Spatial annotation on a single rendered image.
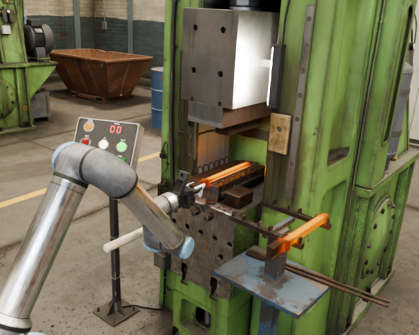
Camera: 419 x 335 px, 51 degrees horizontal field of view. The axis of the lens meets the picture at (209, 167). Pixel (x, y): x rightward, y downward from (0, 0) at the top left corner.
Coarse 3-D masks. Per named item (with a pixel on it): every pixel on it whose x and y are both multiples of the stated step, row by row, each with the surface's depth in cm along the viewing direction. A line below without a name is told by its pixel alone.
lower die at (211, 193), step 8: (216, 168) 230; (224, 168) 227; (248, 168) 229; (256, 168) 229; (264, 168) 232; (192, 176) 217; (200, 176) 215; (208, 176) 215; (224, 176) 214; (248, 176) 221; (216, 184) 206; (232, 184) 211; (208, 192) 207; (216, 192) 204; (216, 200) 205
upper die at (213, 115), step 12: (192, 108) 201; (204, 108) 196; (216, 108) 192; (228, 108) 193; (240, 108) 200; (252, 108) 208; (264, 108) 217; (192, 120) 202; (204, 120) 198; (216, 120) 194; (228, 120) 195; (240, 120) 203
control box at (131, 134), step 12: (84, 120) 228; (96, 120) 227; (108, 120) 226; (84, 132) 227; (96, 132) 226; (108, 132) 224; (120, 132) 223; (132, 132) 222; (96, 144) 224; (108, 144) 223; (132, 144) 221; (120, 156) 220; (132, 156) 219
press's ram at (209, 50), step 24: (192, 24) 189; (216, 24) 182; (240, 24) 176; (264, 24) 190; (192, 48) 192; (216, 48) 184; (240, 48) 180; (264, 48) 194; (192, 72) 196; (216, 72) 187; (240, 72) 185; (264, 72) 199; (192, 96) 201; (216, 96) 190; (240, 96) 189; (264, 96) 204
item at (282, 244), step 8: (320, 216) 168; (328, 216) 170; (304, 224) 161; (312, 224) 162; (320, 224) 165; (296, 232) 155; (304, 232) 156; (280, 240) 147; (288, 240) 149; (296, 240) 152; (272, 248) 142; (280, 248) 146; (288, 248) 147; (272, 256) 143
